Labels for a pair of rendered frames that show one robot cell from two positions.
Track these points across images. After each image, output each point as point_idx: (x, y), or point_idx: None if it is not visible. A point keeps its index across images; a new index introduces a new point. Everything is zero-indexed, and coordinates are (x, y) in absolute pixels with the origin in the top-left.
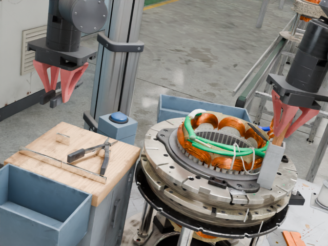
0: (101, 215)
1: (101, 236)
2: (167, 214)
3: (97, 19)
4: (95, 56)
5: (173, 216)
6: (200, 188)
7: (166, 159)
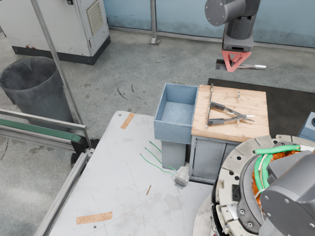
0: (209, 148)
1: (213, 161)
2: (216, 178)
3: (219, 17)
4: (249, 49)
5: (215, 182)
6: (223, 181)
7: (247, 153)
